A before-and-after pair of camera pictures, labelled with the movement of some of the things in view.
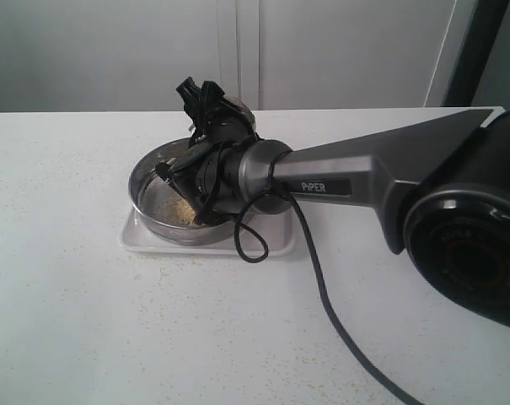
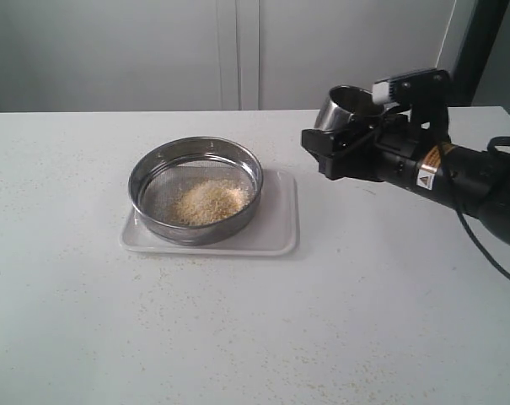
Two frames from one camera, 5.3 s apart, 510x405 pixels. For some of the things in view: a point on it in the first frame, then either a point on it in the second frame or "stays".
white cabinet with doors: [128, 56] stays
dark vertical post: [484, 25] stays
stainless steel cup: [244, 115] -> [342, 102]
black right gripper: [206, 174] -> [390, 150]
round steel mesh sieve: [160, 206] stays
